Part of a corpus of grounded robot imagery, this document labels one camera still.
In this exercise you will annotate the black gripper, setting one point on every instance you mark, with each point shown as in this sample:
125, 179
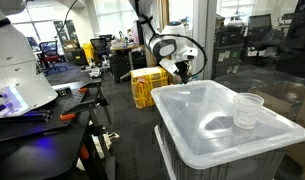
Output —
184, 70

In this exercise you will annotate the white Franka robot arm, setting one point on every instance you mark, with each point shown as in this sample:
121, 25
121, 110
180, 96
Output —
173, 30

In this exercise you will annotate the clear plastic storage box lid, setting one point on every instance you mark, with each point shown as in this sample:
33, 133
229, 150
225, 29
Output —
192, 133

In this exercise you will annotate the brown cardboard box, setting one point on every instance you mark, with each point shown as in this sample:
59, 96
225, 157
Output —
282, 96

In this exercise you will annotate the grey storage box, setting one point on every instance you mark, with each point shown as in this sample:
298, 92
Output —
225, 170

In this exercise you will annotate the small black labelled box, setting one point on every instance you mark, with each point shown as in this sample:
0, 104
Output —
63, 91

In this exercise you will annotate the white wrist mounting plate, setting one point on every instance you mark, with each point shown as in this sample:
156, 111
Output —
168, 66

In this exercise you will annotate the black shelf with labelled bins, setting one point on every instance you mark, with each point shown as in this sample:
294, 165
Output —
225, 66

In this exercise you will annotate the yellow plastic crate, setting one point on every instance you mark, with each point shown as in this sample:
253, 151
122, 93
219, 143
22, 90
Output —
147, 88

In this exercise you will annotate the round wooden table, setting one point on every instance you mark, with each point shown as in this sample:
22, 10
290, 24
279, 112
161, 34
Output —
125, 47

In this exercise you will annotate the black equipment case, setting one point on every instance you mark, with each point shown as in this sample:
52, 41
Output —
120, 66

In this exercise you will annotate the clear plastic measuring cup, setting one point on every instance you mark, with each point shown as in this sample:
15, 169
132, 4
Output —
247, 113

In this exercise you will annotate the small white robot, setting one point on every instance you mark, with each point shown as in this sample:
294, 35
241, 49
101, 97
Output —
96, 71

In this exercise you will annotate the dark blue office chair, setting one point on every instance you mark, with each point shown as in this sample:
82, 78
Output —
99, 45

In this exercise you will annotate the black computer monitor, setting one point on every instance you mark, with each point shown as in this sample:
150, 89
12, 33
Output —
260, 23

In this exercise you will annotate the yellow bin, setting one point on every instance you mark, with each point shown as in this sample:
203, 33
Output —
88, 51

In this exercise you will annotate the black cabinet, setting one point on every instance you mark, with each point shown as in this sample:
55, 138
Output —
79, 56

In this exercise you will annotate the white power strip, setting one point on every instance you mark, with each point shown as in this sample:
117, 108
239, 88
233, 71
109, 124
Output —
98, 145

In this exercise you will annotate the black partition panel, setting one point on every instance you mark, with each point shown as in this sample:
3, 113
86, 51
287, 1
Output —
297, 40

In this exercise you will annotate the red office chair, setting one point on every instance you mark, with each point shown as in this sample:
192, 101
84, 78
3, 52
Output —
50, 59

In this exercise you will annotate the black workbench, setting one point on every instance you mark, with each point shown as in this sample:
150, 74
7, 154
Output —
42, 156

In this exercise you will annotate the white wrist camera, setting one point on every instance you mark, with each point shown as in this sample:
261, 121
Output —
189, 53

